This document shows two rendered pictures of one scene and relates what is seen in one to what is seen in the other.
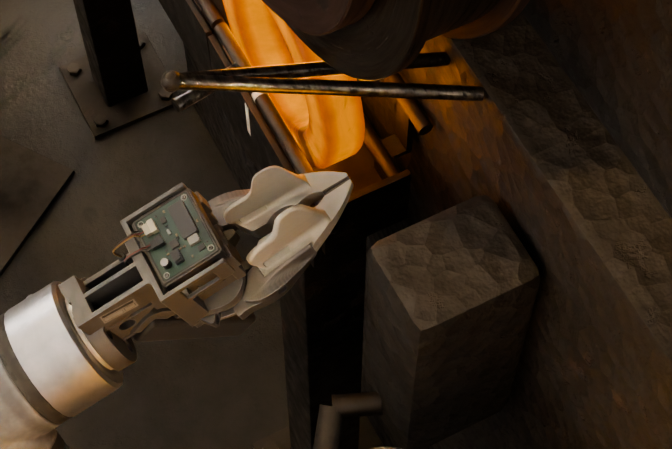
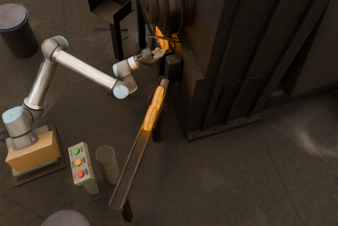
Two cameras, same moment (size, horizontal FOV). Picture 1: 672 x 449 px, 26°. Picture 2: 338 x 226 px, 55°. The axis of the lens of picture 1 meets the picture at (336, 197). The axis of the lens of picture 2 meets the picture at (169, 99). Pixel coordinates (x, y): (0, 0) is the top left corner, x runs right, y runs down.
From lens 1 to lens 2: 121 cm
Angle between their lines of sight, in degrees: 2
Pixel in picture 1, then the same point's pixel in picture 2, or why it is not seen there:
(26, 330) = (130, 60)
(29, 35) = (130, 37)
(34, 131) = (129, 50)
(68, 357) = (134, 63)
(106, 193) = not seen: hidden behind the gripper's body
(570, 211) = (184, 54)
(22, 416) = (128, 68)
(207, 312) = (148, 61)
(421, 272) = (170, 59)
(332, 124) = (164, 44)
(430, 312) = (170, 63)
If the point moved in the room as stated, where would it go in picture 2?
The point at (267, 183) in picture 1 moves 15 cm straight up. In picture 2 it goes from (157, 49) to (157, 34)
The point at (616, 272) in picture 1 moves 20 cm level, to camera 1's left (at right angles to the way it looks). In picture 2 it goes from (187, 60) to (156, 55)
